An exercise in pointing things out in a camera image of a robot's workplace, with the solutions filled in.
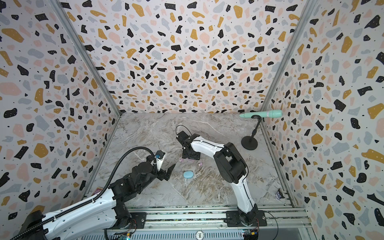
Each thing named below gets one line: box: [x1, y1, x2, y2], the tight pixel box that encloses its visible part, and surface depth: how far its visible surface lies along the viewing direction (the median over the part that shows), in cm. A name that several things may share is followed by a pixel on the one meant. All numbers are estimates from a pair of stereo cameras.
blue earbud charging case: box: [183, 171, 194, 179], surface depth 90 cm
